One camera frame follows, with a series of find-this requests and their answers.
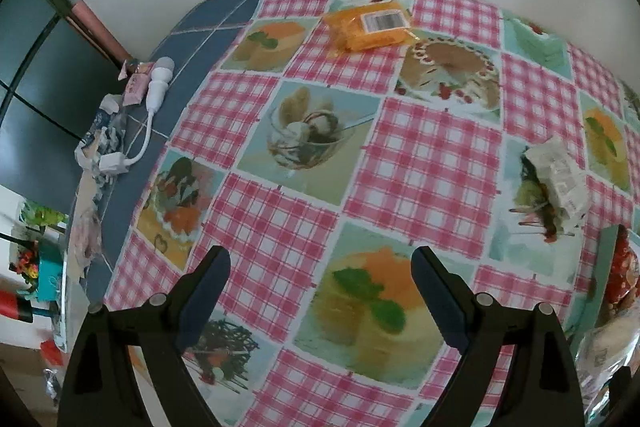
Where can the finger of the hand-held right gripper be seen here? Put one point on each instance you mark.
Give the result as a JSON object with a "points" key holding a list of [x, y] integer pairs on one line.
{"points": [[619, 394]]}

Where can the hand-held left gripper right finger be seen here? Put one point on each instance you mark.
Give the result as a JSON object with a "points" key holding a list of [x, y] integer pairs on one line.
{"points": [[440, 297]]}

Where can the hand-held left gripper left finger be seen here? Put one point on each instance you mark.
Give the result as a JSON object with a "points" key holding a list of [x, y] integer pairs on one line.
{"points": [[205, 297]]}

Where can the teal shallow box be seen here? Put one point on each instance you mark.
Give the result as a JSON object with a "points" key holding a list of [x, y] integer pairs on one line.
{"points": [[606, 272]]}

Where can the pale paper wrapper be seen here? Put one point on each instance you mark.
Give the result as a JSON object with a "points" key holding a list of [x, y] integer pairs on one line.
{"points": [[85, 232]]}

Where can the small teal box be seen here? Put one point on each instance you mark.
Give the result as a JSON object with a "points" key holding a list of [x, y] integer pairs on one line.
{"points": [[49, 279]]}

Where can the beige small snack packet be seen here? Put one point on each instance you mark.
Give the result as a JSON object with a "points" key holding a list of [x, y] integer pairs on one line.
{"points": [[560, 179]]}

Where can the red and black object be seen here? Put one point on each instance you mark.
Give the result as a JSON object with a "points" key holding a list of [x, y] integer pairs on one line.
{"points": [[12, 305]]}

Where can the crumpled blue and white wrapper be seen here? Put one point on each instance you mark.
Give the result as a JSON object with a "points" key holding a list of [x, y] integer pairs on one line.
{"points": [[102, 127]]}

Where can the small pink candy wrapper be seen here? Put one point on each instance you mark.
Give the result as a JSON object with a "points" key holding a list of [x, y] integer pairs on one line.
{"points": [[136, 84]]}

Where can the dark glass cabinet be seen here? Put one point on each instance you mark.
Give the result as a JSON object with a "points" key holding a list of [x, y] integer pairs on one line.
{"points": [[35, 82]]}

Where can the orange snack packet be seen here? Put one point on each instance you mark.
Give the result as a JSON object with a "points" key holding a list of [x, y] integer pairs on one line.
{"points": [[360, 34]]}

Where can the pink wooden strip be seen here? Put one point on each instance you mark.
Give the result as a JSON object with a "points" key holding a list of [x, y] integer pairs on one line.
{"points": [[97, 29]]}

